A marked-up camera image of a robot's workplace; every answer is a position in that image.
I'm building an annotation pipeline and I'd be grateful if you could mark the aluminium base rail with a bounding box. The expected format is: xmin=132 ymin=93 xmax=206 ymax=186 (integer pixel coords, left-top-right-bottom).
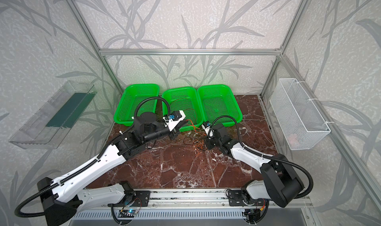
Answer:
xmin=63 ymin=188 xmax=313 ymax=210

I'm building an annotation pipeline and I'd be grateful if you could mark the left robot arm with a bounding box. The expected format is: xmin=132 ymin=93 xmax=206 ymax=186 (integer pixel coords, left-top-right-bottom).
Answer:
xmin=14 ymin=97 xmax=188 ymax=226

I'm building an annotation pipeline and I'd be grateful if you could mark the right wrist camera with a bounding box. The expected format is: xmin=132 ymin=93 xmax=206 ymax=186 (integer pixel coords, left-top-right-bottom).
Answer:
xmin=201 ymin=121 xmax=213 ymax=137

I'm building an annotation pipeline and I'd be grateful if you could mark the green plastic basket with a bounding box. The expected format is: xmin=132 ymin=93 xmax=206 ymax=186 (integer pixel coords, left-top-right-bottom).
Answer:
xmin=161 ymin=87 xmax=204 ymax=132
xmin=197 ymin=85 xmax=243 ymax=123
xmin=114 ymin=84 xmax=160 ymax=127

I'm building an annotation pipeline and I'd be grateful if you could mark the aluminium frame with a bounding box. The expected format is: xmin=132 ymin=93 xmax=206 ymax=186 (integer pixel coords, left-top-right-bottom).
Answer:
xmin=63 ymin=0 xmax=381 ymax=210

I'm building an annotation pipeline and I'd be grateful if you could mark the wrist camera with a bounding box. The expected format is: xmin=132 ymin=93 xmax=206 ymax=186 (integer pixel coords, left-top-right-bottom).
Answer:
xmin=201 ymin=121 xmax=213 ymax=137
xmin=163 ymin=110 xmax=186 ymax=131

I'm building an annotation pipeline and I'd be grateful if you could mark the middle green plastic basket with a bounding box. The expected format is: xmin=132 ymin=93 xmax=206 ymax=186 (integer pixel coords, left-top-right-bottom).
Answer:
xmin=161 ymin=87 xmax=204 ymax=132

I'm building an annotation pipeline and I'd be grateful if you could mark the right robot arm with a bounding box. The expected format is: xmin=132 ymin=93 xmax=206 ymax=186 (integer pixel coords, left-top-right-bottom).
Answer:
xmin=202 ymin=121 xmax=314 ymax=208

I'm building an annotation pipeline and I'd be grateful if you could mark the left green plastic basket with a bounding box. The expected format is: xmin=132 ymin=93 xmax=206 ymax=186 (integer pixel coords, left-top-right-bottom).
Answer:
xmin=114 ymin=84 xmax=160 ymax=127

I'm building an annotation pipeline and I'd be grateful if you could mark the right green plastic basket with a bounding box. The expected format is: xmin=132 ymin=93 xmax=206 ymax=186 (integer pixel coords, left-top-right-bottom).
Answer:
xmin=197 ymin=85 xmax=243 ymax=123

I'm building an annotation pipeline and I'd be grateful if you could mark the white wire mesh basket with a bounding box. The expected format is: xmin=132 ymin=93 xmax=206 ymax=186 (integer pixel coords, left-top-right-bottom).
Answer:
xmin=270 ymin=78 xmax=331 ymax=151

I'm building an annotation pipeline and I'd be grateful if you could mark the clear acrylic wall shelf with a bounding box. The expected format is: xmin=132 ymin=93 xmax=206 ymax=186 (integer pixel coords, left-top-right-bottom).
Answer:
xmin=9 ymin=81 xmax=97 ymax=150

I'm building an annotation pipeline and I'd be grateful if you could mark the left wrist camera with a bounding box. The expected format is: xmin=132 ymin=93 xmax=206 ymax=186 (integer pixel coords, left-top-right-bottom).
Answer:
xmin=163 ymin=110 xmax=186 ymax=131

